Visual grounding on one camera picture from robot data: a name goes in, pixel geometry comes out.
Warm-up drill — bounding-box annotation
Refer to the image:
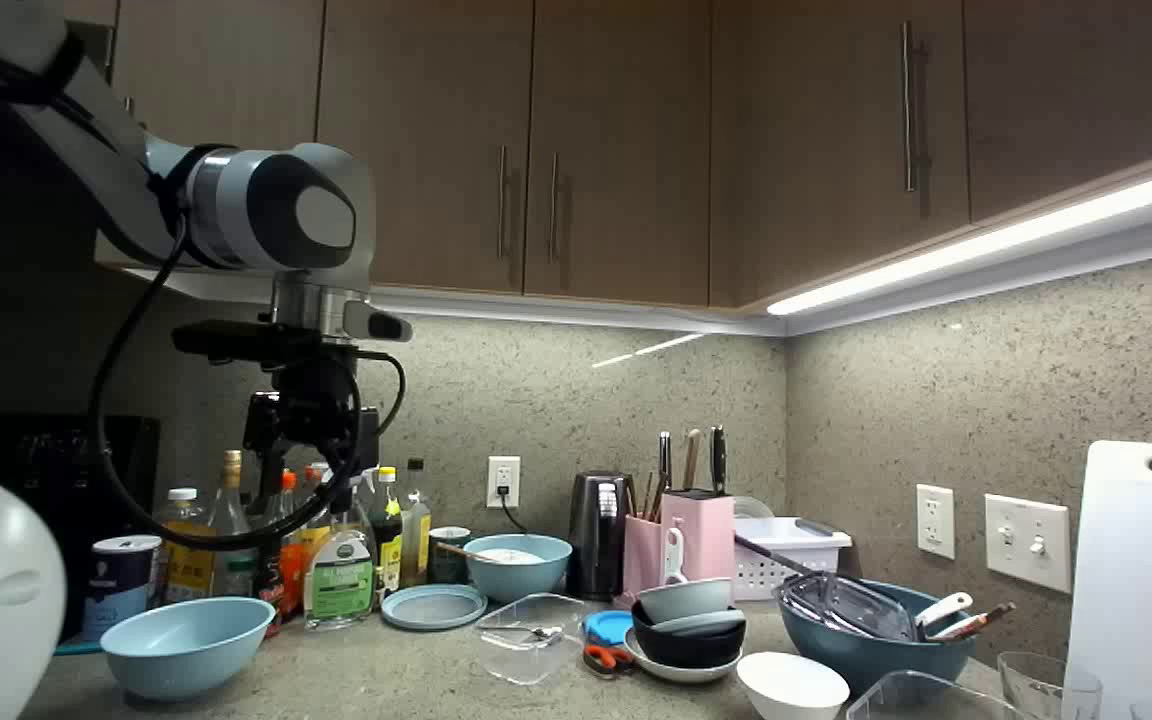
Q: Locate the under-cabinet light strip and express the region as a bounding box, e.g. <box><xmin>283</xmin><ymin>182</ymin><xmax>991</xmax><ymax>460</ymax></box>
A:
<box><xmin>102</xmin><ymin>256</ymin><xmax>775</xmax><ymax>340</ymax></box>
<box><xmin>762</xmin><ymin>150</ymin><xmax>1152</xmax><ymax>328</ymax></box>

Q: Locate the clear glass jar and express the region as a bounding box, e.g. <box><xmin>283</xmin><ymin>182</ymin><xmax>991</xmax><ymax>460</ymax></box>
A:
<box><xmin>846</xmin><ymin>665</ymin><xmax>1036</xmax><ymax>720</ymax></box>

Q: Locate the clear plastic container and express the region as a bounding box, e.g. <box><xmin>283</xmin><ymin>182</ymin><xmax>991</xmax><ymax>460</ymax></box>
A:
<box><xmin>472</xmin><ymin>588</ymin><xmax>597</xmax><ymax>694</ymax></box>

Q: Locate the pink knife block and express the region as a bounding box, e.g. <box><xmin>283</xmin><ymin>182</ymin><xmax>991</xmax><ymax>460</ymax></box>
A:
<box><xmin>619</xmin><ymin>489</ymin><xmax>740</xmax><ymax>606</ymax></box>

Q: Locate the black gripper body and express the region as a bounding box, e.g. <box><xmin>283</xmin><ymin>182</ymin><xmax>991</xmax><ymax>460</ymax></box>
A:
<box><xmin>265</xmin><ymin>348</ymin><xmax>368</xmax><ymax>454</ymax></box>

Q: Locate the large light blue bowl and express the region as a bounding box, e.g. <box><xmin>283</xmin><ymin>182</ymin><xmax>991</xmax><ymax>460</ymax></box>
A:
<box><xmin>96</xmin><ymin>593</ymin><xmax>282</xmax><ymax>710</ymax></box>

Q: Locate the brown handled utensil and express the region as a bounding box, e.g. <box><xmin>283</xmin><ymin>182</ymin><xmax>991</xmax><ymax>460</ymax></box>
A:
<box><xmin>933</xmin><ymin>599</ymin><xmax>1020</xmax><ymax>650</ymax></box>

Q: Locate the black appliance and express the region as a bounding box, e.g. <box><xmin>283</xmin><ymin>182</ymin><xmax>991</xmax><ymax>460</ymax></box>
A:
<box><xmin>0</xmin><ymin>407</ymin><xmax>164</xmax><ymax>643</ymax></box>

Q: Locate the dark bottle yellow cap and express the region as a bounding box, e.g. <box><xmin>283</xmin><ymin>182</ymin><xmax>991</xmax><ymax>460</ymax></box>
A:
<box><xmin>368</xmin><ymin>460</ymin><xmax>410</xmax><ymax>599</ymax></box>

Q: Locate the clear glass cup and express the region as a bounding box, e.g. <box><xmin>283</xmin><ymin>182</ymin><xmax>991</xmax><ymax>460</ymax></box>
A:
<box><xmin>997</xmin><ymin>643</ymin><xmax>1110</xmax><ymax>720</ymax></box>

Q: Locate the dark blue mixing bowl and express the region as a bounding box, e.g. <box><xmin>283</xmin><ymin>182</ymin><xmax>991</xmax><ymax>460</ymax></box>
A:
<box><xmin>771</xmin><ymin>571</ymin><xmax>978</xmax><ymax>702</ymax></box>

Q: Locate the white wall outlet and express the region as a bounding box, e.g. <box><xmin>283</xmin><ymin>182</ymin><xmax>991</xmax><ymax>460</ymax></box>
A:
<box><xmin>486</xmin><ymin>454</ymin><xmax>524</xmax><ymax>512</ymax></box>

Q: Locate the white plastic basket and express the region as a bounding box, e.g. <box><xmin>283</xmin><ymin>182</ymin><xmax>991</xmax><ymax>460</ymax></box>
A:
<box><xmin>727</xmin><ymin>493</ymin><xmax>855</xmax><ymax>606</ymax></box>

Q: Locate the grey blue bowl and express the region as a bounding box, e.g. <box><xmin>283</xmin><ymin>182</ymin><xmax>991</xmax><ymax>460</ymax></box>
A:
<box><xmin>633</xmin><ymin>577</ymin><xmax>740</xmax><ymax>630</ymax></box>

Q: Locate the small white bowl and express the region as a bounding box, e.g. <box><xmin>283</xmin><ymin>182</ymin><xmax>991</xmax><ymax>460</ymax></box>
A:
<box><xmin>733</xmin><ymin>650</ymin><xmax>855</xmax><ymax>720</ymax></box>

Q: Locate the wire whisk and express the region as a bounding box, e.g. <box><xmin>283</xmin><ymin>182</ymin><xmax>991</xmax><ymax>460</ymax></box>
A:
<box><xmin>733</xmin><ymin>534</ymin><xmax>927</xmax><ymax>650</ymax></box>

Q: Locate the white single switch plate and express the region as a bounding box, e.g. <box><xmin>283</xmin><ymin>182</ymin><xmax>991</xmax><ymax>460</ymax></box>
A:
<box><xmin>914</xmin><ymin>479</ymin><xmax>961</xmax><ymax>564</ymax></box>

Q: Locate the spray bottle green label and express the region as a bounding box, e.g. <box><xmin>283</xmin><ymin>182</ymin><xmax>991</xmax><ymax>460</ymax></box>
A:
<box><xmin>299</xmin><ymin>465</ymin><xmax>379</xmax><ymax>632</ymax></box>

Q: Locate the orange handled tool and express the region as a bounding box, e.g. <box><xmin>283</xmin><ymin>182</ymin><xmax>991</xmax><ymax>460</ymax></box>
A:
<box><xmin>580</xmin><ymin>640</ymin><xmax>646</xmax><ymax>675</ymax></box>

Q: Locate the metal cabinet handle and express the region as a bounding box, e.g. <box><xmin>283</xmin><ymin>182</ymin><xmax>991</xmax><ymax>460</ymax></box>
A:
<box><xmin>497</xmin><ymin>141</ymin><xmax>524</xmax><ymax>268</ymax></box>
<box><xmin>893</xmin><ymin>15</ymin><xmax>936</xmax><ymax>223</ymax></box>

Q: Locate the dark green labelled jar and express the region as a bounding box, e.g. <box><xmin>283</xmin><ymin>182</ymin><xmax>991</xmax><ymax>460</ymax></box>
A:
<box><xmin>423</xmin><ymin>526</ymin><xmax>475</xmax><ymax>588</ymax></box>

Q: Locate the oil bottle white cap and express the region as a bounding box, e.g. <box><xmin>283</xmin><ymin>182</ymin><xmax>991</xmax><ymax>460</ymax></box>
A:
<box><xmin>156</xmin><ymin>486</ymin><xmax>213</xmax><ymax>609</ymax></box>

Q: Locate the light blue rice bowl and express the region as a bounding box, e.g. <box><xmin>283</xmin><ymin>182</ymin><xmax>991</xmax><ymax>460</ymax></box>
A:
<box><xmin>461</xmin><ymin>529</ymin><xmax>578</xmax><ymax>609</ymax></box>

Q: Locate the black power cord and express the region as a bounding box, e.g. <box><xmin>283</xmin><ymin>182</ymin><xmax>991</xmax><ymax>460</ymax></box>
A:
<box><xmin>499</xmin><ymin>486</ymin><xmax>536</xmax><ymax>539</ymax></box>

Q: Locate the white double switch plate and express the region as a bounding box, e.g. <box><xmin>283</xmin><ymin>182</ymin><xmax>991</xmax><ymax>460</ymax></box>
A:
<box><xmin>982</xmin><ymin>493</ymin><xmax>1076</xmax><ymax>598</ymax></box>

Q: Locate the brown handled knife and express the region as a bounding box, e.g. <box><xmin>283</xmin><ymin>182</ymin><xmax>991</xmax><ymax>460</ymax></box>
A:
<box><xmin>682</xmin><ymin>423</ymin><xmax>706</xmax><ymax>495</ymax></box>

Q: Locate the bottle black cap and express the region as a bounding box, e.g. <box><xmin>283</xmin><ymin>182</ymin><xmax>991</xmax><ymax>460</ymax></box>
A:
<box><xmin>396</xmin><ymin>457</ymin><xmax>437</xmax><ymax>593</ymax></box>

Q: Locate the blue plate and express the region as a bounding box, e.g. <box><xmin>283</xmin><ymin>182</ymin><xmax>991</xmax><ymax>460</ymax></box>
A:
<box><xmin>378</xmin><ymin>582</ymin><xmax>494</xmax><ymax>637</ymax></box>

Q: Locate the black bowl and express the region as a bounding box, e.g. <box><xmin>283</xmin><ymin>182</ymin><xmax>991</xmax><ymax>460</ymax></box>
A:
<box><xmin>633</xmin><ymin>614</ymin><xmax>749</xmax><ymax>674</ymax></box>

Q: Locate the tall bottle gold neck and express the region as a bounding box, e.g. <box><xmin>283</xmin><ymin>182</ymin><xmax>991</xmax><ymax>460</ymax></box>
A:
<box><xmin>203</xmin><ymin>444</ymin><xmax>265</xmax><ymax>599</ymax></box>

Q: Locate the white cutting board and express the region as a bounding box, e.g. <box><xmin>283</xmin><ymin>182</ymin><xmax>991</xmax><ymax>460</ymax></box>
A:
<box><xmin>1062</xmin><ymin>438</ymin><xmax>1152</xmax><ymax>720</ymax></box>

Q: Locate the white opener tool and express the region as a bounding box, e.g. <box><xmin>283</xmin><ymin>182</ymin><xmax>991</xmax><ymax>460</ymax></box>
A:
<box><xmin>662</xmin><ymin>526</ymin><xmax>692</xmax><ymax>593</ymax></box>

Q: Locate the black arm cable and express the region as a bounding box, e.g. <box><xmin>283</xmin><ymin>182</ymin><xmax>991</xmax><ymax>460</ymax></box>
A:
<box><xmin>84</xmin><ymin>223</ymin><xmax>410</xmax><ymax>551</ymax></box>

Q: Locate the black handled knife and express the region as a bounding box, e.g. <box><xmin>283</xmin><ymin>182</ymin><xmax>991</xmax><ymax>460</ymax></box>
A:
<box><xmin>654</xmin><ymin>430</ymin><xmax>678</xmax><ymax>502</ymax></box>
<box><xmin>709</xmin><ymin>423</ymin><xmax>733</xmax><ymax>495</ymax></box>

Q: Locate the orange cap bottle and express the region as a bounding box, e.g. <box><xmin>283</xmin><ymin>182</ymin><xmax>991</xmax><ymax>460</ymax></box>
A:
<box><xmin>259</xmin><ymin>465</ymin><xmax>314</xmax><ymax>621</ymax></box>

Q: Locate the white handled utensil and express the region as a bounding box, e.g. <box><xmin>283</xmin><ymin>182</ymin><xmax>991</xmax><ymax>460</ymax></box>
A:
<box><xmin>914</xmin><ymin>588</ymin><xmax>982</xmax><ymax>632</ymax></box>

